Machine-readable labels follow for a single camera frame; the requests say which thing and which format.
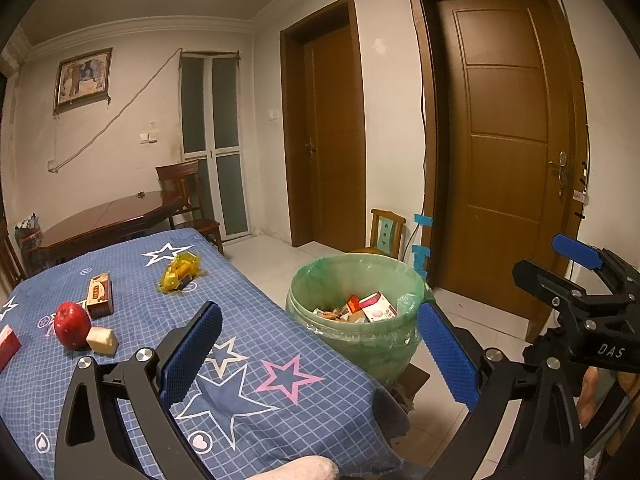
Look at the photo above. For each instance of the person's right hand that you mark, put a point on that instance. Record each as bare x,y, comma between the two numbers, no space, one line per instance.
589,395

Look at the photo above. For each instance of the frosted glass double door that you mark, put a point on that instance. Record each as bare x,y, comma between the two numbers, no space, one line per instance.
215,135

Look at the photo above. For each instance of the blue star-print tablecloth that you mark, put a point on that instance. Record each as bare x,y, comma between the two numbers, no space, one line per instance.
150,435

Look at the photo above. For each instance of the white light switch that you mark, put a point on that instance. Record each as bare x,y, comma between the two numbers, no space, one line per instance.
149,137

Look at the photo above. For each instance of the brown cardboard box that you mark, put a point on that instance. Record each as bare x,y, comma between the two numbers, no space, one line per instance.
100,295

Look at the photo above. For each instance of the red tissue box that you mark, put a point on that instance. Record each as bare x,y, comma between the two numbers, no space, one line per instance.
7,350

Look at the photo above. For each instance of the red apple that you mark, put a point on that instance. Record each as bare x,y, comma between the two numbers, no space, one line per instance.
72,325

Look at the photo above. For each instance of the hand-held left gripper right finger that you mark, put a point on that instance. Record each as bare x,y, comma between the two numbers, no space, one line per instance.
447,355

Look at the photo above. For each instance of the beige block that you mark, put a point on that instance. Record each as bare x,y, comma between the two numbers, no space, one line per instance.
102,342

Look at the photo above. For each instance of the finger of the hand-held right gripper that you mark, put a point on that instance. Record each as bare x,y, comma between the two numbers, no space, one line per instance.
575,250
545,282

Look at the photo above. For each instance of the brown cardboard piece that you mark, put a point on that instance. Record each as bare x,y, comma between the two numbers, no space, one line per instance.
415,385

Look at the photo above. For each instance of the panelled wooden door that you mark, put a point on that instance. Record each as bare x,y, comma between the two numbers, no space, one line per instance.
500,160

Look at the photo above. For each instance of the dark wooden table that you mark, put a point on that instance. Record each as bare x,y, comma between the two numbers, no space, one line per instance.
110,220

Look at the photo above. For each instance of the bin with green liner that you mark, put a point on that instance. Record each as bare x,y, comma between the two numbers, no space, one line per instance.
360,350

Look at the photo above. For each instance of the framed wall picture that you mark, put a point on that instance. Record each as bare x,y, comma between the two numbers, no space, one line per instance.
82,79

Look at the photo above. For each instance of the red cigarette box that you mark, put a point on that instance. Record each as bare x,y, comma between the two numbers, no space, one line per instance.
353,305

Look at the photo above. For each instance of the small light wooden chair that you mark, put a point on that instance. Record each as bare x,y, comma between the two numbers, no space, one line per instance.
385,230

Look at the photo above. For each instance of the yellow plastic bag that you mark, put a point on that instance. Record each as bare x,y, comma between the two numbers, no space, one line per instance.
179,271

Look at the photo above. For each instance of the white and red medicine box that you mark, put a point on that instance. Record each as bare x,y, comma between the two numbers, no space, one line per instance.
378,307

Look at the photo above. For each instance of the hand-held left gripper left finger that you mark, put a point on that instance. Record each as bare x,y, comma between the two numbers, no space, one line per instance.
192,350

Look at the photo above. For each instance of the dark wooden chair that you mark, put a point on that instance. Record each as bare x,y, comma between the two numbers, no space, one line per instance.
177,175
12,260

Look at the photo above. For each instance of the blue tape piece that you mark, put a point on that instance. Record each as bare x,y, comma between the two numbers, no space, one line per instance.
421,257
423,220

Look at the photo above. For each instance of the plain wooden door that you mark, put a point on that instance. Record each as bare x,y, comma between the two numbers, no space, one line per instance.
330,135

